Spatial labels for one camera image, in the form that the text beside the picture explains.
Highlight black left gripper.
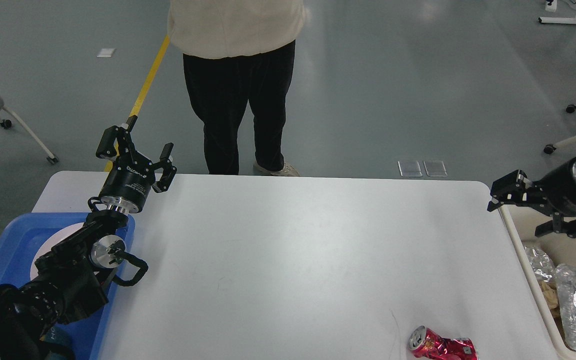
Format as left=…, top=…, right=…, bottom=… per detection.
left=94, top=115, right=178, bottom=214

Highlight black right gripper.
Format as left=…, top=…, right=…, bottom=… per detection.
left=486, top=157, right=576, bottom=239

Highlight brown paper ball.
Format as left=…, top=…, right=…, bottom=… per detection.
left=539, top=281, right=561, bottom=319

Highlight pink plate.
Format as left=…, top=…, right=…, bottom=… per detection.
left=29, top=222, right=84, bottom=281

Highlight crushed red can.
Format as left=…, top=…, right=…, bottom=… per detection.
left=407, top=325, right=479, bottom=360

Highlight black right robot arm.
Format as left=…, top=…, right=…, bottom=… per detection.
left=486, top=157, right=576, bottom=239

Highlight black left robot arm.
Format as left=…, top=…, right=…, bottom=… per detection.
left=0, top=115, right=178, bottom=360

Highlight beige plastic bin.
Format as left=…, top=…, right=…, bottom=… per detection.
left=494, top=205, right=576, bottom=360

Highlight clear floor plates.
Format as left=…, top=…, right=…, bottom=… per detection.
left=397, top=160, right=448, bottom=178

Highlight blue plastic tray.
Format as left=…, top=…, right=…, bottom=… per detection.
left=0, top=212, right=118, bottom=360

